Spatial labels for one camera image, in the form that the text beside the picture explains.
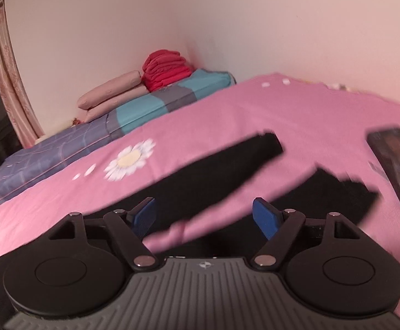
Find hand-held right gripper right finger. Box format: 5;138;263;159
250;197;363;271

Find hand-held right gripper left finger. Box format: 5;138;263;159
48;197;160;271

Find black pants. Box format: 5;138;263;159
0;131;382;320

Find folded blue plaid quilt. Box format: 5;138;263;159
0;69;237;205

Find pink floral bedsheet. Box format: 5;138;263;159
0;72;400;330

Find pink pillow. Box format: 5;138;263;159
77;70;142;109
85;86;150;123

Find dark smartphone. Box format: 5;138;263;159
366;127;400;207

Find folded red blanket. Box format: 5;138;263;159
141;50;192;93

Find pink patterned curtain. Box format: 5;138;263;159
0;2;44;148

